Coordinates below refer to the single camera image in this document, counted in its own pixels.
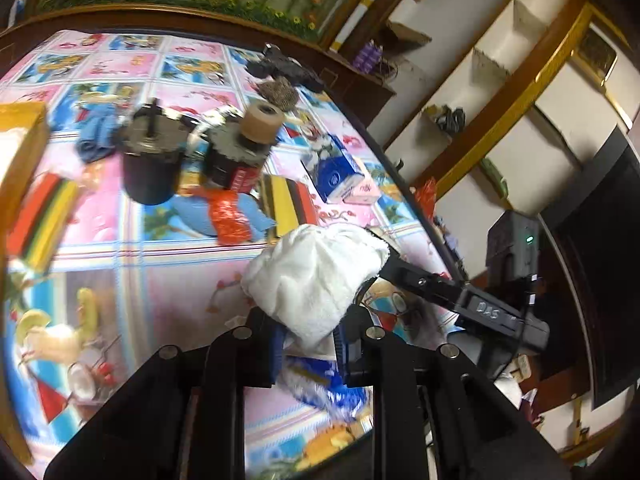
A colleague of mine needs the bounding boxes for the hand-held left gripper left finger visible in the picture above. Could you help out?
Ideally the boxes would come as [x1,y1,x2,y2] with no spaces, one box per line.
[44,307,288,480]

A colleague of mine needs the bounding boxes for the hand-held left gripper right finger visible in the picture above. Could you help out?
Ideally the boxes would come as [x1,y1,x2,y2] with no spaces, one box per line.
[332,302,571,480]

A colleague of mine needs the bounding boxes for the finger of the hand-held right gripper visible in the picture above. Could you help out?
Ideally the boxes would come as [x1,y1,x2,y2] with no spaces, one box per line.
[367,227,468,318]

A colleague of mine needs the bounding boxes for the white towel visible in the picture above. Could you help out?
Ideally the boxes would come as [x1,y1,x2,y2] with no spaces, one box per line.
[240,224,392,352]

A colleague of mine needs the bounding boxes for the pink tissue pack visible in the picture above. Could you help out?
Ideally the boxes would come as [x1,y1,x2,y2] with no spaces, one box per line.
[345,162,381,206]

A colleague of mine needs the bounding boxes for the blue tissue pack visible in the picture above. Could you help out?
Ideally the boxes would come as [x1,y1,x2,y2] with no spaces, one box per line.
[300,134,371,204]

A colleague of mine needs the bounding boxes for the red plastic bag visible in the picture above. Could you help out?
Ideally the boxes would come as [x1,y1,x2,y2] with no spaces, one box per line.
[192,187,253,246]
[412,177,438,211]

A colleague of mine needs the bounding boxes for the yellow cardboard box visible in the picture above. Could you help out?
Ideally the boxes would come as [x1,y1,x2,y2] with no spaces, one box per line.
[0,101,51,206]

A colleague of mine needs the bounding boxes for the black television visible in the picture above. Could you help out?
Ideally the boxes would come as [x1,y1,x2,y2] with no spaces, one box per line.
[540,127,640,411]

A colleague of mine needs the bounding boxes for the green object on shelf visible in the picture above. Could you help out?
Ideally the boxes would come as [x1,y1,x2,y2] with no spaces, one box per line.
[481,157,511,198]

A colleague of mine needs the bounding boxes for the printed tablecloth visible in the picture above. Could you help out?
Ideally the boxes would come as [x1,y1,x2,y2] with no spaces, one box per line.
[0,30,468,476]

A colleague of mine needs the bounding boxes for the black object on shelf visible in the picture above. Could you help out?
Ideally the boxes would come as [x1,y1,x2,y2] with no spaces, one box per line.
[435,106,466,133]

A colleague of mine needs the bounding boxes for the dark wooden cabinet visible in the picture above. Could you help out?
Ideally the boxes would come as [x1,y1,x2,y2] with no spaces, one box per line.
[320,55,396,126]

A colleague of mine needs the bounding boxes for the black motor with red label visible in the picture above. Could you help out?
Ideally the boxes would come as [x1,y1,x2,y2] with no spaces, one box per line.
[200,110,273,193]

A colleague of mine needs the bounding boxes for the black motor with shaft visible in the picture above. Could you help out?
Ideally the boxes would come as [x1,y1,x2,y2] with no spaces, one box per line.
[116,100,193,206]

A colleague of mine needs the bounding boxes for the brown tape roll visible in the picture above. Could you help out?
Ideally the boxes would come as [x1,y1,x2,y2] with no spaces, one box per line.
[237,102,286,147]

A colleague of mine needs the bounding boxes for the purple bottles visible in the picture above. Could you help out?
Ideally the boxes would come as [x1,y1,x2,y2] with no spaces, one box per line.
[352,42,383,75]

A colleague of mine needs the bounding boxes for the brown metal scrubber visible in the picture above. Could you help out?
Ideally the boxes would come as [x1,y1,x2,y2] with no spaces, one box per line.
[256,77,299,111]

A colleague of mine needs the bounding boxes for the black tool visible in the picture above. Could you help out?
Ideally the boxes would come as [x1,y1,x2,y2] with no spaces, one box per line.
[245,44,326,92]

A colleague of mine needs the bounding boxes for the white wooden-edged shelf unit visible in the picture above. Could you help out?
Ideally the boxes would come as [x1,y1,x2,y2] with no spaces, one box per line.
[385,0,640,211]

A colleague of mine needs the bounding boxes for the white paper roll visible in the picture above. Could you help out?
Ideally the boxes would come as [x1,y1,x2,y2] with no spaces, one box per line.
[327,0,391,53]

